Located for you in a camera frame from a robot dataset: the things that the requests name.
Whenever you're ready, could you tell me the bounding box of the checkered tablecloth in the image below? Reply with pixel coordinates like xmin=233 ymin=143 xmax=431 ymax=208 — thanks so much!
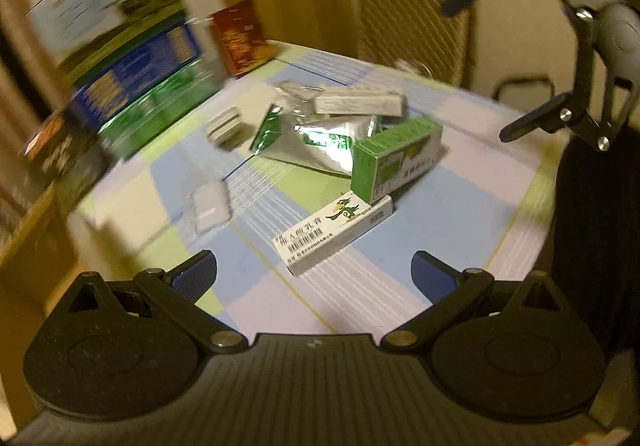
xmin=77 ymin=44 xmax=566 ymax=336

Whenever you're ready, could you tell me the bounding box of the milk carton box cow picture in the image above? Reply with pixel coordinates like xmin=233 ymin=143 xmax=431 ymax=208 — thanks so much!
xmin=28 ymin=0 xmax=186 ymax=81

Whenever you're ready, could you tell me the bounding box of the dark packaged bowl set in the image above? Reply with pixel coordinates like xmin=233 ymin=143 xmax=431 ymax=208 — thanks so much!
xmin=22 ymin=110 xmax=112 ymax=213

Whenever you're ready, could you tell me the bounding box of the small white charger block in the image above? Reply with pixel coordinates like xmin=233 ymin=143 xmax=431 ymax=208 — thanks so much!
xmin=206 ymin=106 xmax=244 ymax=146

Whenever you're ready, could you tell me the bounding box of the red gift box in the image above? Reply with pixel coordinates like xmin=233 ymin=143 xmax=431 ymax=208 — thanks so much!
xmin=208 ymin=0 xmax=277 ymax=78

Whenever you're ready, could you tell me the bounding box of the green shrink-wrapped drink pack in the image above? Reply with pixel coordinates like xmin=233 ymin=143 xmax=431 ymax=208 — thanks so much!
xmin=99 ymin=58 xmax=228 ymax=160

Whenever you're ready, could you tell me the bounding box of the long white silver box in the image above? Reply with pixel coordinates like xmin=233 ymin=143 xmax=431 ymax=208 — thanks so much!
xmin=314 ymin=89 xmax=405 ymax=117

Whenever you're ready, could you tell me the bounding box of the silver foil pouch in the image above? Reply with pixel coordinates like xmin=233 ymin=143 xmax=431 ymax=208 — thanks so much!
xmin=250 ymin=80 xmax=382 ymax=177

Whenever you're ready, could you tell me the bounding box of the white ointment box green dragon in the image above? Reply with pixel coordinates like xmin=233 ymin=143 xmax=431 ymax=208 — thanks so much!
xmin=272 ymin=191 xmax=394 ymax=277

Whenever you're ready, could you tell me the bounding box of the clear wrapped white packet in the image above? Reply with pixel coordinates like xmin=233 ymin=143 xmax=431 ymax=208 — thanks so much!
xmin=192 ymin=181 xmax=231 ymax=234

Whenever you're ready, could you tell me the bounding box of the blue milk carton case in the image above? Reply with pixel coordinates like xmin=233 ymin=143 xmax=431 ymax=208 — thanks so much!
xmin=68 ymin=23 xmax=202 ymax=130

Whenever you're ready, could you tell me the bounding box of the green white medicine box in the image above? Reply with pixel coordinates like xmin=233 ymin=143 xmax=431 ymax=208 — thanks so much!
xmin=350 ymin=116 xmax=442 ymax=205

